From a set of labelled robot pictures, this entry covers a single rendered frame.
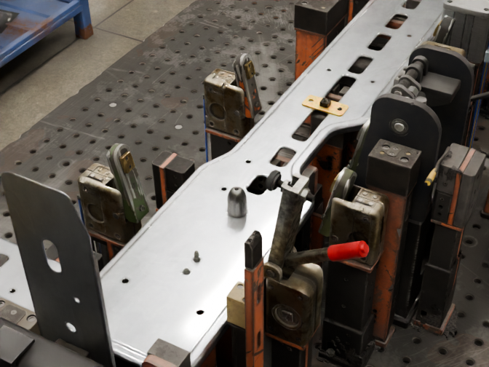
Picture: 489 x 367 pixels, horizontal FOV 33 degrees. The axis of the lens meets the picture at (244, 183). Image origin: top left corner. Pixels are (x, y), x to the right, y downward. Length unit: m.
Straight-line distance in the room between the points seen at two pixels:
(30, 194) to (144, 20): 3.12
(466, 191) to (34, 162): 1.05
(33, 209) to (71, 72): 2.75
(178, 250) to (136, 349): 0.20
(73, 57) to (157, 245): 2.53
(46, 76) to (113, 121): 1.59
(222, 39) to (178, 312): 1.33
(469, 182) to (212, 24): 1.31
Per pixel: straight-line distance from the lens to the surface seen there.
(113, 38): 3.89
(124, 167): 1.32
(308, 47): 1.93
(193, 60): 2.32
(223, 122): 1.63
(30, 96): 3.56
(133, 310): 1.22
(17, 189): 0.94
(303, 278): 1.18
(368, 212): 1.27
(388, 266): 1.42
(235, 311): 1.15
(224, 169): 1.44
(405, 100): 1.29
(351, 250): 1.10
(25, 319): 1.16
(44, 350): 0.47
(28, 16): 3.81
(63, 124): 2.12
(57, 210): 0.92
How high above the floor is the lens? 1.90
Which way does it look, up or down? 40 degrees down
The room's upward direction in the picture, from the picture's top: 1 degrees counter-clockwise
